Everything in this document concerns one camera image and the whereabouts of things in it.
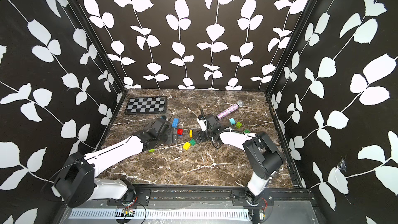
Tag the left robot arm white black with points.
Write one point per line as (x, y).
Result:
(78, 180)

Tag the white perforated strip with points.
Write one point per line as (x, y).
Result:
(140, 213)

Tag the purple glitter microphone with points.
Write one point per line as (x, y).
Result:
(230, 110)

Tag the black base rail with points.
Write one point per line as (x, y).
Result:
(237, 196)

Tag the yellow lego brick front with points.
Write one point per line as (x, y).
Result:
(187, 145)

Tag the black white checkerboard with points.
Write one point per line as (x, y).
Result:
(146, 105)

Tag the light blue long lego brick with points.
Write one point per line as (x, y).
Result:
(175, 123)

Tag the cyan lego brick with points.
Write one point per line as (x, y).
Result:
(232, 121)

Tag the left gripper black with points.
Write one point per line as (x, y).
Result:
(171, 139)

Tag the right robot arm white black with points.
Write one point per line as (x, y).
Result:
(263, 155)

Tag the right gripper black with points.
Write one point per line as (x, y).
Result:
(201, 134)

